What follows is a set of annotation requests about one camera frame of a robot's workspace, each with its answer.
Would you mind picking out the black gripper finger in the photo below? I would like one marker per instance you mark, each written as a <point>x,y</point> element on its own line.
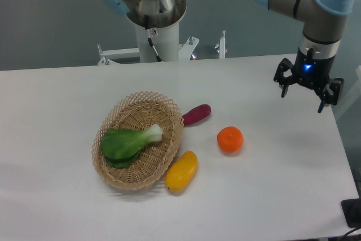
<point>330,93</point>
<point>284,75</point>

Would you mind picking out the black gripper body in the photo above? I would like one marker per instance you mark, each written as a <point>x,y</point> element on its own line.
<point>309,72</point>

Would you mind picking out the orange fruit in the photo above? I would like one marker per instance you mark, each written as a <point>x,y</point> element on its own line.
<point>230,139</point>

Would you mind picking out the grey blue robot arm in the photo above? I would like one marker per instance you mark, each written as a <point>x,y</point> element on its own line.
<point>323,22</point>

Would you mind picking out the purple sweet potato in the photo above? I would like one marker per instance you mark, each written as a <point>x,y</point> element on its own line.
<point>197,114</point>

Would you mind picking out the black device at edge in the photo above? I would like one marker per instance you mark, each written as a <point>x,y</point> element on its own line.
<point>351,210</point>

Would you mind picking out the yellow mango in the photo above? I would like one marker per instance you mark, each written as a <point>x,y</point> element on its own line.
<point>182,172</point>

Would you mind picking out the woven wicker basket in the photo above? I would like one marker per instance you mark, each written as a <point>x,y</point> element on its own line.
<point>139,111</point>

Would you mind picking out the green bok choy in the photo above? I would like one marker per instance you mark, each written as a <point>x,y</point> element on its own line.
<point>121,147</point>

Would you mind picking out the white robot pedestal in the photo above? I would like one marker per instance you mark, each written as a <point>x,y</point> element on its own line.
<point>156,25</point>

